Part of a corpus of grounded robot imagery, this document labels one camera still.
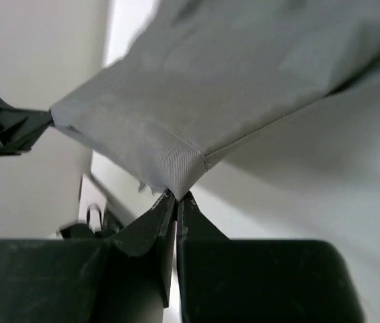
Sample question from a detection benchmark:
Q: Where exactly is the grey pleated skirt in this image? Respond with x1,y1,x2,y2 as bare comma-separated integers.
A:
50,1,380,198

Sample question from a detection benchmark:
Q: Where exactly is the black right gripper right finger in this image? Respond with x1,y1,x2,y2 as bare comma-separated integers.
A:
176,193,365,323

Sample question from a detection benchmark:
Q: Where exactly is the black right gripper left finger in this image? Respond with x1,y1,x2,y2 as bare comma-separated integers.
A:
0,192,176,322

